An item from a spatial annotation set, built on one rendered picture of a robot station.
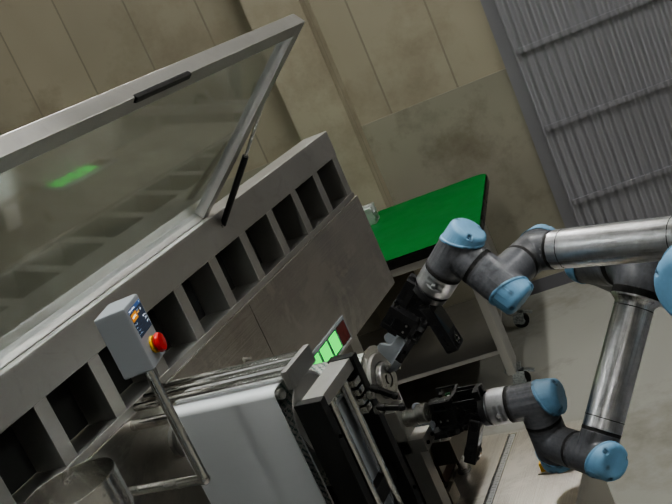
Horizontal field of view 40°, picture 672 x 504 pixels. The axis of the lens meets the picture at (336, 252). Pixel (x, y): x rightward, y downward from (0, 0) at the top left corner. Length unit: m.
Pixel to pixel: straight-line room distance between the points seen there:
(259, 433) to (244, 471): 0.10
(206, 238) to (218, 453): 0.58
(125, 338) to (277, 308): 0.94
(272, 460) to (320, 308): 0.83
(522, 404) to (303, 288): 0.73
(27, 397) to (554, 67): 4.00
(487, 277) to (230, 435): 0.54
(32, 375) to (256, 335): 0.67
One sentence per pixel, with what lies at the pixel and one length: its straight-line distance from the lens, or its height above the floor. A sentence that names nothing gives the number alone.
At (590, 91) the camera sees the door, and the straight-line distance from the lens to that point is 5.19.
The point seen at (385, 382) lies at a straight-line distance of 1.87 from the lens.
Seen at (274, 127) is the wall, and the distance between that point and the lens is 5.42.
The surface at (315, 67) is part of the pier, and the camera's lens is 5.07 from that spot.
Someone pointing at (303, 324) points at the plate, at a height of 1.29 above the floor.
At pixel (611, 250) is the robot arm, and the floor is 1.40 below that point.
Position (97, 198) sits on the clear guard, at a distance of 1.51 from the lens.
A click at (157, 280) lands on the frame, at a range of 1.90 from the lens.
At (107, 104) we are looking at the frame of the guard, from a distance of 1.32.
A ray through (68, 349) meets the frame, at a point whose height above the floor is 1.62.
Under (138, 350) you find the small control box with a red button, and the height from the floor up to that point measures 1.65.
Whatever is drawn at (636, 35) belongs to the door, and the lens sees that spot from 5.17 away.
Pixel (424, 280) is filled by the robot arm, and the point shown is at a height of 1.44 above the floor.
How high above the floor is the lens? 1.97
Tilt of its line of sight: 14 degrees down
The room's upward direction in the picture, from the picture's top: 24 degrees counter-clockwise
